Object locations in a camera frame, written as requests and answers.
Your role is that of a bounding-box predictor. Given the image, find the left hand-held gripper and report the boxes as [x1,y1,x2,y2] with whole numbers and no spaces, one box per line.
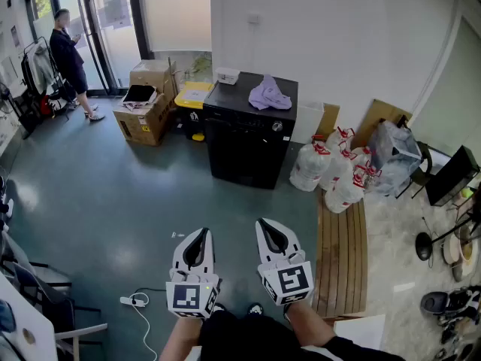
[165,227,222,319]

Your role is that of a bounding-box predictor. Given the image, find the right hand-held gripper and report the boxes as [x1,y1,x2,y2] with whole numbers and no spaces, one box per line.
[255,218,315,307]

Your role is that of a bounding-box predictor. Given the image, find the person's right forearm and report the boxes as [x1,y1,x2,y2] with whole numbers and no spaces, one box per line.
[285,301,337,353]

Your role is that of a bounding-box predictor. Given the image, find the person's left forearm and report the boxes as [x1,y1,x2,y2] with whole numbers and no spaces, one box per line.
[159,314,206,361]

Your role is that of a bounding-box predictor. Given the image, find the cardboard boxes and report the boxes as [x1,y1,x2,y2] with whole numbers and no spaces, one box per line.
[112,84,177,147]

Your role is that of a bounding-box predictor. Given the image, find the wooden slatted bench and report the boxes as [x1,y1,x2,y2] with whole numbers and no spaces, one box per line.
[311,188,368,318]

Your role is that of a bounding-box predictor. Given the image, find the cluster of clear water jugs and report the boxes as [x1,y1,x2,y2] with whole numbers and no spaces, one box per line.
[289,126,383,214]

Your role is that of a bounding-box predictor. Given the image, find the person's black clothing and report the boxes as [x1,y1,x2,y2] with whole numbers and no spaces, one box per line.
[198,308,407,361]

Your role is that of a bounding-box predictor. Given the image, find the black washing machine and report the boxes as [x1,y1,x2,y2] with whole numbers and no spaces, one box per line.
[202,71,299,190]

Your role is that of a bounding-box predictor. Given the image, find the white cabinet with wooden top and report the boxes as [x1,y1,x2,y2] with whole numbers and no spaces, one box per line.
[333,314,387,360]

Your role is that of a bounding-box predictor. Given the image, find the white foam board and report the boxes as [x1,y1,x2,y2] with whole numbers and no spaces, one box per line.
[291,101,325,145]

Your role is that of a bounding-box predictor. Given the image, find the small flat cardboard piece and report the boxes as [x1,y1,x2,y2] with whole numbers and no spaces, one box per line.
[317,102,341,138]

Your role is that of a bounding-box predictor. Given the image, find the black floor fan stand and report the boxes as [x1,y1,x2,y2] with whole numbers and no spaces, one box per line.
[415,216,481,262]

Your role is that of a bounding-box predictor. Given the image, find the clear plastic storage bag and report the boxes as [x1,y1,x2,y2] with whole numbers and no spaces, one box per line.
[366,118,424,197]

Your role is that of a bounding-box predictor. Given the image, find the purple cloth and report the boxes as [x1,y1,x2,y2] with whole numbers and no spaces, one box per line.
[248,74,293,111]

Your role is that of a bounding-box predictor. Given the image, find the black bin with yellow lid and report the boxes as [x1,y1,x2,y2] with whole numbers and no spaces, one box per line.
[174,80,215,142]

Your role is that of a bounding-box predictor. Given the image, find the large leaning cardboard sheet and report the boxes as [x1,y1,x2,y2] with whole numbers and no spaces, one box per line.
[351,99,413,150]

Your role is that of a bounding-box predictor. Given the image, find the black round device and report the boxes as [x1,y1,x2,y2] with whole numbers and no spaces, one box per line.
[419,286,481,323]

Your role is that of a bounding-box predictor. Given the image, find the white round planter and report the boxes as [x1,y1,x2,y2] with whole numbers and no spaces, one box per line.
[443,223,478,266]

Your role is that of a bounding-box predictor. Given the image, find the white plastic lidded box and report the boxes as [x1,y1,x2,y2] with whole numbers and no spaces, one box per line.
[214,66,241,86]

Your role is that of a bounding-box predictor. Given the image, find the black flat monitor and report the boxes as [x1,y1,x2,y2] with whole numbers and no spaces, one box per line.
[424,144,481,207]

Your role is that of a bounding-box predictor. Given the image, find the closed cardboard box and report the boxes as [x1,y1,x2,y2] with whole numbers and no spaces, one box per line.
[129,59,177,93]

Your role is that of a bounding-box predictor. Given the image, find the clothes rack with garments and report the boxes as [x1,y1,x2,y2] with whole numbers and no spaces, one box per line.
[20,36,72,122]

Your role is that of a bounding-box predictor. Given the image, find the white power strip with cable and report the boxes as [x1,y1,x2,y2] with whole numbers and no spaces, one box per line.
[119,293,159,361]

